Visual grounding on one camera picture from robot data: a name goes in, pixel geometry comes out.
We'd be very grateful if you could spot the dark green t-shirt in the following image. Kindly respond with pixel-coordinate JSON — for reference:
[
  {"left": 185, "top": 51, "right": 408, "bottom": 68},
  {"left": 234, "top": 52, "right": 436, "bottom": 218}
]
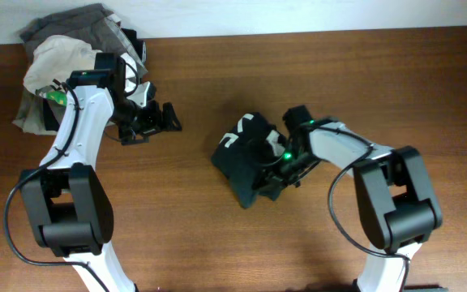
[{"left": 211, "top": 112, "right": 292, "bottom": 208}]

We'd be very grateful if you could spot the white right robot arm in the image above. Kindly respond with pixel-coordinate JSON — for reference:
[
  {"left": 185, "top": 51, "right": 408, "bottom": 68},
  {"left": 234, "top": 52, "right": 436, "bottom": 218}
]
[{"left": 254, "top": 105, "right": 443, "bottom": 291}]

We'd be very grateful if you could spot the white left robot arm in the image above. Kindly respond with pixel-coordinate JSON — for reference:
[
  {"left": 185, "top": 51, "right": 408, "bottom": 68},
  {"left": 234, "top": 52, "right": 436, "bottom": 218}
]
[{"left": 11, "top": 53, "right": 182, "bottom": 291}]

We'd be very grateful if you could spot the dark grey folded garment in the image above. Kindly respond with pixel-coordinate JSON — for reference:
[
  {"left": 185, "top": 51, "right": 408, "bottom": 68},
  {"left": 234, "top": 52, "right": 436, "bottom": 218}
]
[{"left": 19, "top": 3, "right": 148, "bottom": 76}]

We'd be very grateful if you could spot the white printed t-shirt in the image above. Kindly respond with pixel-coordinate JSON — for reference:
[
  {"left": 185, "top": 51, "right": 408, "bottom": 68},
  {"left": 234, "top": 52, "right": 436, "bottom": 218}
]
[{"left": 22, "top": 34, "right": 139, "bottom": 107}]

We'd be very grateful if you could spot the light grey folded garment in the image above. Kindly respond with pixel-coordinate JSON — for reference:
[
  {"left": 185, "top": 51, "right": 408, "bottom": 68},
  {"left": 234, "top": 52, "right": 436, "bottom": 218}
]
[{"left": 12, "top": 89, "right": 64, "bottom": 135}]

